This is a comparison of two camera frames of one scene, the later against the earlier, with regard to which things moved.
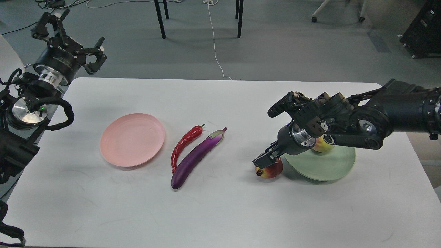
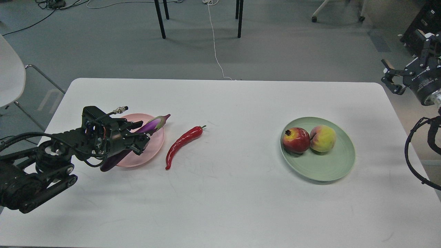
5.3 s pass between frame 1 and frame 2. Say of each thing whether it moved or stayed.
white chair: stayed
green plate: stayed
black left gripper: moved
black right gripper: moved
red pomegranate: moved
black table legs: stayed
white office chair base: stayed
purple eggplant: moved
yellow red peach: stayed
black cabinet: stayed
